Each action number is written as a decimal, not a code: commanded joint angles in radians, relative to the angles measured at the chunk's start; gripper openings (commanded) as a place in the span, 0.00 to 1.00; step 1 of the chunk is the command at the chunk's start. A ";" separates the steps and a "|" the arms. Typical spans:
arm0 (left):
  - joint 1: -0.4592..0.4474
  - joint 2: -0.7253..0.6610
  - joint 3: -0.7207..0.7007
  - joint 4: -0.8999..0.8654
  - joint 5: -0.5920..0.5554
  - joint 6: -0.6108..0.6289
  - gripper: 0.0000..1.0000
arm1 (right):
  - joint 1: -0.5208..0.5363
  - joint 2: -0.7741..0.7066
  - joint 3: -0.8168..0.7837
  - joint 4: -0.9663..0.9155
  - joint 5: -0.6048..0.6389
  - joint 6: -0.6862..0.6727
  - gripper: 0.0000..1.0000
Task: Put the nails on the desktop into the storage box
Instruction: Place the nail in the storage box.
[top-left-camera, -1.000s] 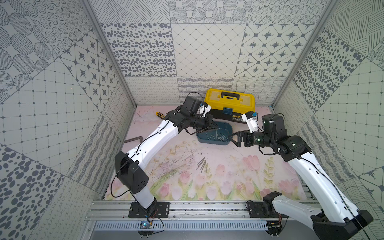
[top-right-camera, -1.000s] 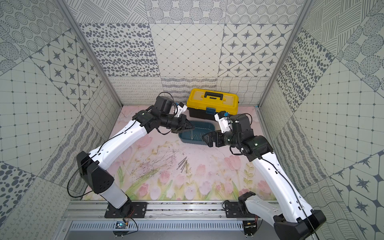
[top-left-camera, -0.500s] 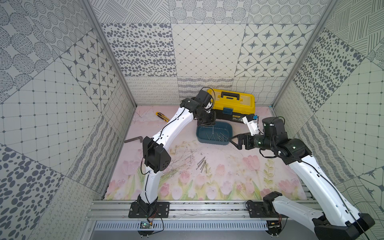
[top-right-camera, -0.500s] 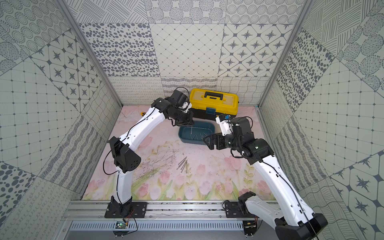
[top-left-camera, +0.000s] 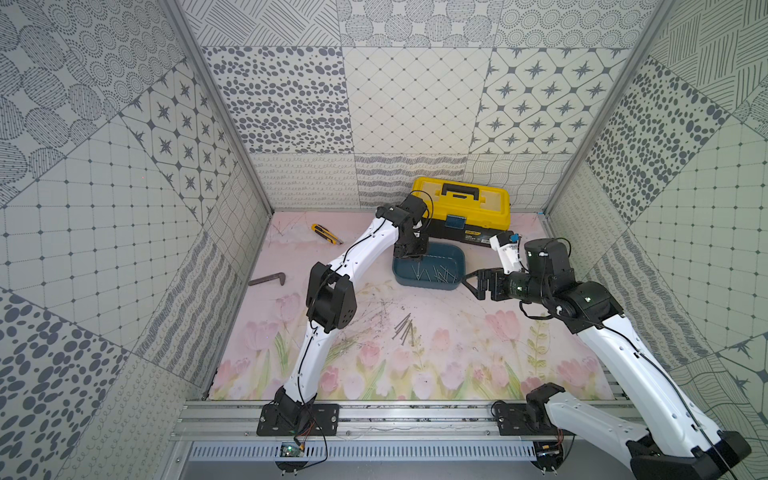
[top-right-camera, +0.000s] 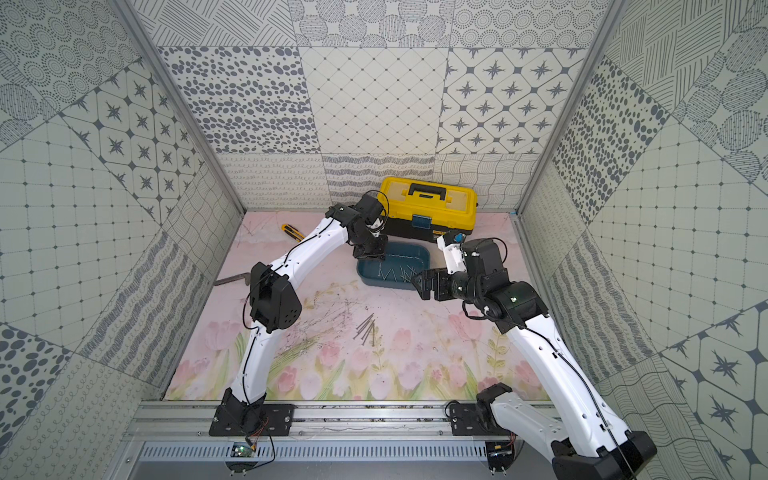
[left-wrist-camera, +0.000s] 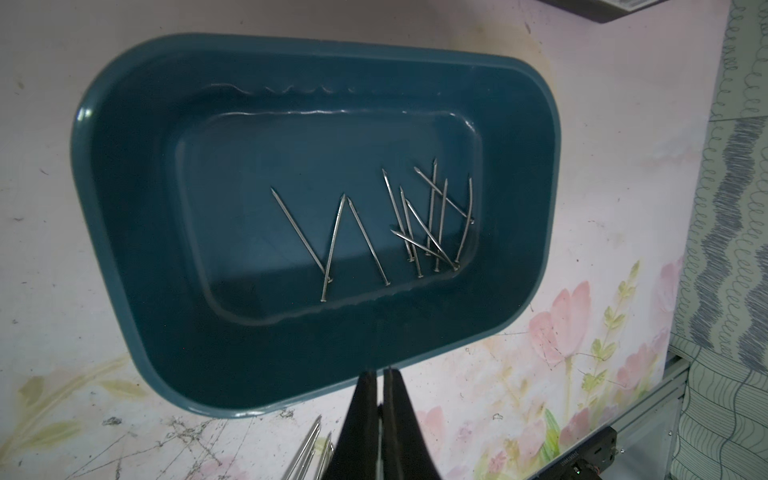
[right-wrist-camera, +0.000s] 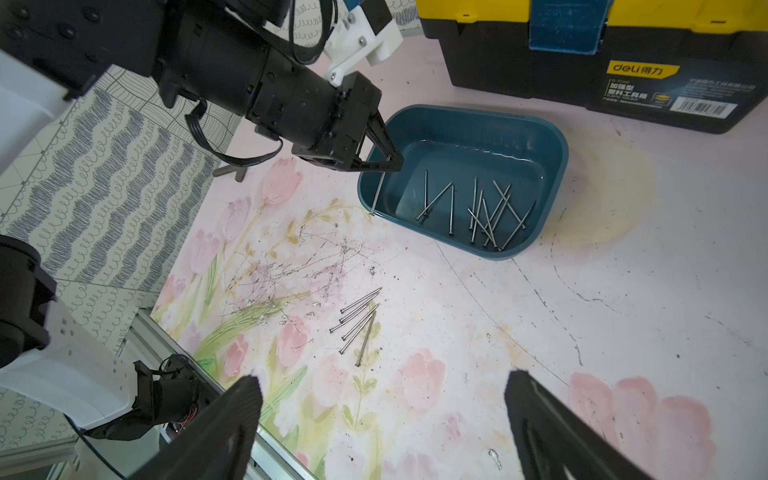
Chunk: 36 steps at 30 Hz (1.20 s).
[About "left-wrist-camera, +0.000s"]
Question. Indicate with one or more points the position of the yellow black toolbox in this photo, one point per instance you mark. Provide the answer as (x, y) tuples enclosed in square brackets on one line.
[(602, 11)]

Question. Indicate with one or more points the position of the steel nail pile right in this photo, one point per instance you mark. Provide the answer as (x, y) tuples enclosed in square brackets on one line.
[(301, 457)]

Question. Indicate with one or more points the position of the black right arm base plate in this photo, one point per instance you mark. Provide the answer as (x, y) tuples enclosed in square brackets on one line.
[(588, 460)]

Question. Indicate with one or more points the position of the steel nail pile lower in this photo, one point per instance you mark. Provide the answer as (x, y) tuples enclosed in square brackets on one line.
[(325, 457)]

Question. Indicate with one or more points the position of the steel nail apart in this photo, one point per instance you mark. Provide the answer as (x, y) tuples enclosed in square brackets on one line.
[(434, 175)]

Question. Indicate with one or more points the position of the teal plastic storage box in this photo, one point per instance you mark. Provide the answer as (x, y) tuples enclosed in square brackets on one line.
[(175, 146)]

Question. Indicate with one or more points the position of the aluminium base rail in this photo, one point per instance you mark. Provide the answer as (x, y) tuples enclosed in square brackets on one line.
[(648, 430)]

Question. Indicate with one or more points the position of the steel nail pile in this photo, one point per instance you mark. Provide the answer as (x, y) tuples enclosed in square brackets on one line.
[(325, 457), (301, 457)]

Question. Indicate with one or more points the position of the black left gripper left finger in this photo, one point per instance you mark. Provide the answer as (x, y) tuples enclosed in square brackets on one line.
[(357, 448)]

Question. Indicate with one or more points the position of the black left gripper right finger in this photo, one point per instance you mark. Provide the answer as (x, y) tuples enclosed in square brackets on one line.
[(404, 453)]

